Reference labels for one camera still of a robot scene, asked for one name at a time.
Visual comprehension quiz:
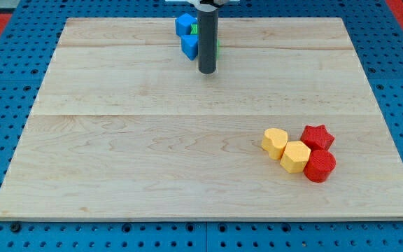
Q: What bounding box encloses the green circle block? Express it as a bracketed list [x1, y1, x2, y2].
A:
[215, 40, 220, 58]

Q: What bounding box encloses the green star block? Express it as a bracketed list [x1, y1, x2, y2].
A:
[190, 24, 198, 35]

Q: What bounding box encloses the red star block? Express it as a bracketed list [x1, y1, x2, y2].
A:
[300, 125, 335, 151]

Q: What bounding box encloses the yellow heart block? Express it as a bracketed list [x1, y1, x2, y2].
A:
[261, 128, 288, 160]

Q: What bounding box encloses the light wooden board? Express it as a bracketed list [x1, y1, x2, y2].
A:
[0, 17, 403, 222]

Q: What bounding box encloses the blue triangular block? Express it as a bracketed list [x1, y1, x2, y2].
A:
[181, 34, 198, 60]

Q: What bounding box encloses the yellow hexagon block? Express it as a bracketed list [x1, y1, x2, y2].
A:
[280, 141, 311, 174]

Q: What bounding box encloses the blue cube block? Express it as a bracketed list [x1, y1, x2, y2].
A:
[175, 13, 197, 36]

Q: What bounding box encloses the red cylinder block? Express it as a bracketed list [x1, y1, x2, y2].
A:
[304, 150, 337, 183]

